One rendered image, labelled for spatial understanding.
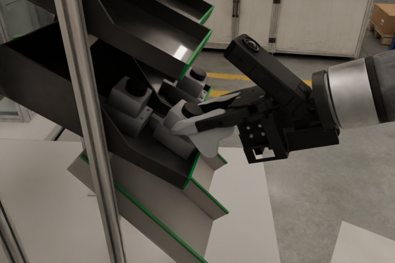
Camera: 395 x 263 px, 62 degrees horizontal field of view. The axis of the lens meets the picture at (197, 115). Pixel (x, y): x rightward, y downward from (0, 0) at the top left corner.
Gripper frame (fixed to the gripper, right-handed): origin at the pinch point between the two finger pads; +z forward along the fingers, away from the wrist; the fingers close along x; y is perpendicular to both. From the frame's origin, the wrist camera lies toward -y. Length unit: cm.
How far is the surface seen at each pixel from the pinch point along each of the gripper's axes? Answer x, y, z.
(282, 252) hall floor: 91, 114, 37
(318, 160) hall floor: 179, 112, 26
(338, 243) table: 24, 46, -9
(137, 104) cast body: -4.9, -4.8, 3.0
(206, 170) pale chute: 19.0, 19.7, 12.8
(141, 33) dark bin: -3.9, -13.1, -1.7
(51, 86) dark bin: -10.9, -11.4, 9.2
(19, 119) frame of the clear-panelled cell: 34, -3, 90
